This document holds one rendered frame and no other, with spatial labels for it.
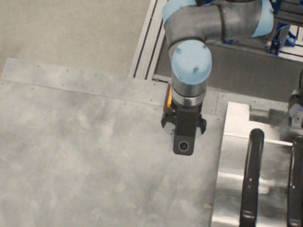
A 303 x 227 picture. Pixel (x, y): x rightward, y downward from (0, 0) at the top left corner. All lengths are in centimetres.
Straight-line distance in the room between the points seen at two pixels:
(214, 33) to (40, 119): 63
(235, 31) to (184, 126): 23
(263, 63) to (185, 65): 131
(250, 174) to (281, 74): 96
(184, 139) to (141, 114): 36
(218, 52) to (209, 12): 121
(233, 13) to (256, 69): 120
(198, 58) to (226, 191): 44
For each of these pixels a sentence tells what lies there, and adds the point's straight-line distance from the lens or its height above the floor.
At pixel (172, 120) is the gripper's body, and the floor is 106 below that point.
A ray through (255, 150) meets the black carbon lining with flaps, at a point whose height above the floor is 88.
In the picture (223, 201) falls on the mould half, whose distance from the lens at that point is 153.
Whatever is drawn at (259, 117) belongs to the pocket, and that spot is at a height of 86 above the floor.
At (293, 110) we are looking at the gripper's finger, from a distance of 160.
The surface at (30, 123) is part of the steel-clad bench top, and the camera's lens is 174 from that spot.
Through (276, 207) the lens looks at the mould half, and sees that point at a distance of 155.
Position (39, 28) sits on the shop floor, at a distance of 284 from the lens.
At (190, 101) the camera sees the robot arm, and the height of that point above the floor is 118.
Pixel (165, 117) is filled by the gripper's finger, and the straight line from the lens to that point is 144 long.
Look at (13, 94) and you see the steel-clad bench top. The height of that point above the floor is 80.
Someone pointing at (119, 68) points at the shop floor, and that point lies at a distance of 270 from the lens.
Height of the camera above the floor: 237
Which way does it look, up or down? 66 degrees down
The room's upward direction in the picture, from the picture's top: straight up
